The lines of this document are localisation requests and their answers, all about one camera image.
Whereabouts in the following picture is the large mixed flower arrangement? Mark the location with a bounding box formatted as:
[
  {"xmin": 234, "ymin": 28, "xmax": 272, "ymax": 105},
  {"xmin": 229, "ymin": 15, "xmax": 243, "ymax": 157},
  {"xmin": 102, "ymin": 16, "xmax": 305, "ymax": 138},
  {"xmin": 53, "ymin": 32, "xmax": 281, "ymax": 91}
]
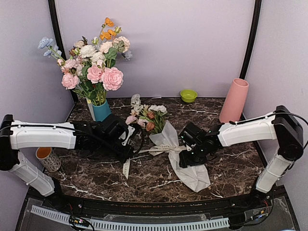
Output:
[{"xmin": 38, "ymin": 18, "xmax": 132, "ymax": 106}]

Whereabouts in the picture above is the cream printed ribbon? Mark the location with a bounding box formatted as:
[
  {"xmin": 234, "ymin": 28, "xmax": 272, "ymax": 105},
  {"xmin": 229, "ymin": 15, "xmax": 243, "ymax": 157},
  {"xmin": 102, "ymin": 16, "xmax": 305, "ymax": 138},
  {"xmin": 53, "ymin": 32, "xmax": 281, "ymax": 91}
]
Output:
[{"xmin": 122, "ymin": 144, "xmax": 186, "ymax": 180}]

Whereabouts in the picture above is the pink tall vase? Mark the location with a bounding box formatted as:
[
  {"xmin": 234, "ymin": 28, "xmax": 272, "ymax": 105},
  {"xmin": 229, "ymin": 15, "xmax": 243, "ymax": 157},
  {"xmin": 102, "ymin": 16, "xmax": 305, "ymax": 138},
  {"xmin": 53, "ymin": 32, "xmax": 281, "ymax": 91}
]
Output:
[{"xmin": 219, "ymin": 78, "xmax": 249, "ymax": 123}]

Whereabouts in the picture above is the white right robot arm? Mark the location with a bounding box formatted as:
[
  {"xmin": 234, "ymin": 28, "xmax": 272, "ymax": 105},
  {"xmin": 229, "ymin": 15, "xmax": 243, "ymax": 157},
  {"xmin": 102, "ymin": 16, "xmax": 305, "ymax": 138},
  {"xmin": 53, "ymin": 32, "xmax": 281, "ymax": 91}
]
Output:
[{"xmin": 179, "ymin": 105, "xmax": 307, "ymax": 209}]

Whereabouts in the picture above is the lime green bowl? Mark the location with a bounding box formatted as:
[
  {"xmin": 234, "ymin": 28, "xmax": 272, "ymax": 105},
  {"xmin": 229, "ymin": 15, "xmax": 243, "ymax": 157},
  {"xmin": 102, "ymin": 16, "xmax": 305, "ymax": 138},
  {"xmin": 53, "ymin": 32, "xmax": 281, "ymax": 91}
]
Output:
[{"xmin": 180, "ymin": 89, "xmax": 198, "ymax": 103}]

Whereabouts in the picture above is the white slotted cable duct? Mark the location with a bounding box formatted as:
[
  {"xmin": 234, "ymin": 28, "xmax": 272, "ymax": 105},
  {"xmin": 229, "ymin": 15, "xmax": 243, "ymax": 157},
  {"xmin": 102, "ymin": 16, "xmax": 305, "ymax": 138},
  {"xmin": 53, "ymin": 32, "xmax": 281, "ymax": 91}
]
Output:
[{"xmin": 30, "ymin": 205, "xmax": 230, "ymax": 231}]

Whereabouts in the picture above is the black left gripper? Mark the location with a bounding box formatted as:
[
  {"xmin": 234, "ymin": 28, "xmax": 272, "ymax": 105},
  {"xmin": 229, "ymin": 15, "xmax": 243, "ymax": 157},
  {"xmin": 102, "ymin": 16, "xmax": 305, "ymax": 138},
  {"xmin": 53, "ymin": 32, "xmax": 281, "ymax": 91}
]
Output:
[{"xmin": 97, "ymin": 138, "xmax": 134, "ymax": 164}]

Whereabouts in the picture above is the black front table rail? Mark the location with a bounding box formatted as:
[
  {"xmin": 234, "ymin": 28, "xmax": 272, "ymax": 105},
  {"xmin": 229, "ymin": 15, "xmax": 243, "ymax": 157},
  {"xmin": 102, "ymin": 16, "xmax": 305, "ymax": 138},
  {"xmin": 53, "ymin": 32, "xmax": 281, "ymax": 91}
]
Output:
[{"xmin": 63, "ymin": 194, "xmax": 252, "ymax": 216}]

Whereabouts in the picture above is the patterned mug orange inside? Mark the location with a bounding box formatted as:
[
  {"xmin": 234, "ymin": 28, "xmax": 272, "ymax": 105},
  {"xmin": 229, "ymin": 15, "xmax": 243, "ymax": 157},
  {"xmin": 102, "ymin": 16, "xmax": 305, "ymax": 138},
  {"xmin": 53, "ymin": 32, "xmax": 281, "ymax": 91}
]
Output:
[{"xmin": 36, "ymin": 147, "xmax": 61, "ymax": 172}]

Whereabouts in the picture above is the black left frame post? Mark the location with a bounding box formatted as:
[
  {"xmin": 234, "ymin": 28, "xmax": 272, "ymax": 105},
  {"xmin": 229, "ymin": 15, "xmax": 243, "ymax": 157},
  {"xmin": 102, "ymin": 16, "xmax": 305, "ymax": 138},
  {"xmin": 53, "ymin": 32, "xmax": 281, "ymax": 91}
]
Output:
[{"xmin": 48, "ymin": 0, "xmax": 80, "ymax": 102}]

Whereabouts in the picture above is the teal cylindrical vase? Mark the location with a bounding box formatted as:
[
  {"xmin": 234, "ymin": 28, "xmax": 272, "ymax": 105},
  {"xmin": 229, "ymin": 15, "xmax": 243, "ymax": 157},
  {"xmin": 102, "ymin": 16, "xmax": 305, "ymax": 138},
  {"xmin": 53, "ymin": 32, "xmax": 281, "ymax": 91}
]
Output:
[{"xmin": 92, "ymin": 101, "xmax": 112, "ymax": 121}]

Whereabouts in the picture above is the white paper bouquet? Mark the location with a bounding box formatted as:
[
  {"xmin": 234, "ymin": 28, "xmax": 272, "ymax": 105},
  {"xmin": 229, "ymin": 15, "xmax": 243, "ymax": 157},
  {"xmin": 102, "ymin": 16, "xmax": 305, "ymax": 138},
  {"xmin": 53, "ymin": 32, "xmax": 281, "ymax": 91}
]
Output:
[{"xmin": 126, "ymin": 94, "xmax": 211, "ymax": 192}]

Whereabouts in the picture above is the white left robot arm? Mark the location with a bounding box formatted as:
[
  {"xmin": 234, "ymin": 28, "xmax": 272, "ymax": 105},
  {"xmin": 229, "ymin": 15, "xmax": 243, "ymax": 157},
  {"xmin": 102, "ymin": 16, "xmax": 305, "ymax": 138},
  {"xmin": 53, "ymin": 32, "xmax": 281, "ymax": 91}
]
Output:
[{"xmin": 0, "ymin": 114, "xmax": 137, "ymax": 210}]

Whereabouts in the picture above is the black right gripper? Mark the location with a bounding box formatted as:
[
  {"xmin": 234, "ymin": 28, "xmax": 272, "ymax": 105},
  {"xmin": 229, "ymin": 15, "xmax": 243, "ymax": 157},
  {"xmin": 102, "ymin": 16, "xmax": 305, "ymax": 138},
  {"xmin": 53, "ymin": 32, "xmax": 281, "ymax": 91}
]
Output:
[{"xmin": 180, "ymin": 143, "xmax": 208, "ymax": 168}]

